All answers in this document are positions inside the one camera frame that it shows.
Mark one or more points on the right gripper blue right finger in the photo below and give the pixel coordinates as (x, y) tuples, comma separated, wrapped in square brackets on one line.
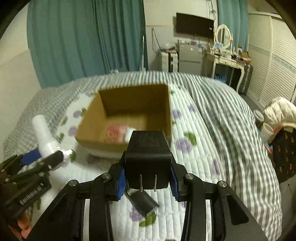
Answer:
[(174, 184)]

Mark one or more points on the black wall television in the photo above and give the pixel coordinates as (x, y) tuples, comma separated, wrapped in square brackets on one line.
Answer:
[(194, 25)]

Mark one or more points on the white suitcase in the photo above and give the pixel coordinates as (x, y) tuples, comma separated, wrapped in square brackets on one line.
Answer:
[(169, 61)]

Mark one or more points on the black patterned bag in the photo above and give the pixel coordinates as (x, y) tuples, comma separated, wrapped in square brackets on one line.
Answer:
[(284, 155)]

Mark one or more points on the white puffy jacket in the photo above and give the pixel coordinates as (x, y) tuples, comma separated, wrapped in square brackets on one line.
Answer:
[(280, 112)]

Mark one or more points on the white floral quilted mat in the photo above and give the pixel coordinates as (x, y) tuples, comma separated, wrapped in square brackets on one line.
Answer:
[(92, 207)]

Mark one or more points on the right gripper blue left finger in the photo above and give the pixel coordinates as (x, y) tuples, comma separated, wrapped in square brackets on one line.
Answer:
[(121, 184)]

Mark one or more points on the white mop stick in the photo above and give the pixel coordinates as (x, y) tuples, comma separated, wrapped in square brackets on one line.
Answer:
[(142, 68)]

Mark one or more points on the black power adapter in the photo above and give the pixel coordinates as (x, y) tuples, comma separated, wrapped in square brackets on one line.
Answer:
[(148, 161)]

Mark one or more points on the red capped white bottle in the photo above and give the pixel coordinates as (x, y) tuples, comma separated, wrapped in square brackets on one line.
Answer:
[(118, 134)]

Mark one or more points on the green curtain by wardrobe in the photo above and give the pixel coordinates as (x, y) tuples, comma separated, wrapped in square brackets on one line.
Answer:
[(234, 14)]

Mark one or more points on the large green curtain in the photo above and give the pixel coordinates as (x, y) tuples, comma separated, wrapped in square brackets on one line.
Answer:
[(69, 40)]

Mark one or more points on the grey small refrigerator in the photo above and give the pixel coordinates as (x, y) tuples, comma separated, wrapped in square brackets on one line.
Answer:
[(190, 59)]

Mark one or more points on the oval white vanity mirror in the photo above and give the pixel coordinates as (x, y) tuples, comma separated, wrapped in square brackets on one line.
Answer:
[(223, 36)]

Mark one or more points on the black small device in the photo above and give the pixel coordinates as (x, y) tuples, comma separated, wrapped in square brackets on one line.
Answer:
[(141, 201)]

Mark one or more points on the person's left hand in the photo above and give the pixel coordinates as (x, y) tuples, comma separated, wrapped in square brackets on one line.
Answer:
[(25, 225)]

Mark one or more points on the grey checked bed cover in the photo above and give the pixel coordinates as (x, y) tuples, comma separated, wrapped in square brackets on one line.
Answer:
[(213, 135)]

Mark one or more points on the brown cardboard box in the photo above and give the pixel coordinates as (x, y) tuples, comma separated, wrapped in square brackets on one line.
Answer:
[(143, 107)]

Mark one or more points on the blue basket under table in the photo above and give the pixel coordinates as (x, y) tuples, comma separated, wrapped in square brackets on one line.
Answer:
[(221, 78)]

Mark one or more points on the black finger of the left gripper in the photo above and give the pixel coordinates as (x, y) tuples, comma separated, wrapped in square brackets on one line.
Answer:
[(53, 161)]

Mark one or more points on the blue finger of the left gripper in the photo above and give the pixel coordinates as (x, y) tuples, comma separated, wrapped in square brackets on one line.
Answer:
[(30, 157)]

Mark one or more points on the white paper cup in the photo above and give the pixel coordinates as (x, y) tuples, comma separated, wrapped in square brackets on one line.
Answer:
[(266, 132)]

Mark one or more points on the dark suitcase by wardrobe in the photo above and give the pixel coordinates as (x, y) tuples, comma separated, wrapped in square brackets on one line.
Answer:
[(243, 87)]

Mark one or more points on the white plastic tube part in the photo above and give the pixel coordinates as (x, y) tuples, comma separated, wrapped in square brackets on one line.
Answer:
[(47, 144)]

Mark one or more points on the white louvered wardrobe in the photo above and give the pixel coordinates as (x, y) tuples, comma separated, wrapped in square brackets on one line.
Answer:
[(272, 50)]

